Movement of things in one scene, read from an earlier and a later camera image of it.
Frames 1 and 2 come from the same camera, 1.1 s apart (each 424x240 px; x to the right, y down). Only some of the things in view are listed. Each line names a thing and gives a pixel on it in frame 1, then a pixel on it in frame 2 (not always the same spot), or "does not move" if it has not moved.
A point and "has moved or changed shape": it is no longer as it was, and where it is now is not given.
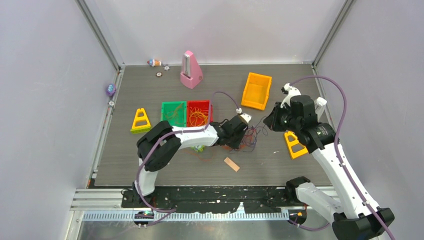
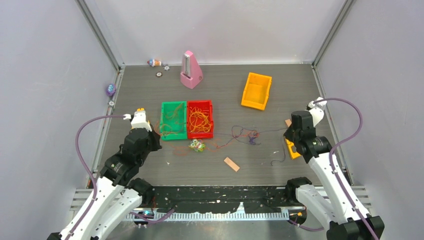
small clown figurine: x=154 y=63 does not move
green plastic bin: x=175 y=112 does not move
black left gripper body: x=235 y=139 to x=154 y=145
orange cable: x=224 y=147 has moved or changed shape
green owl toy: x=198 y=147 does not move
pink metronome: x=192 y=74 does not move
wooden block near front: x=231 y=164 does not move
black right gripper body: x=282 y=120 to x=291 y=134
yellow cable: x=197 y=117 does not move
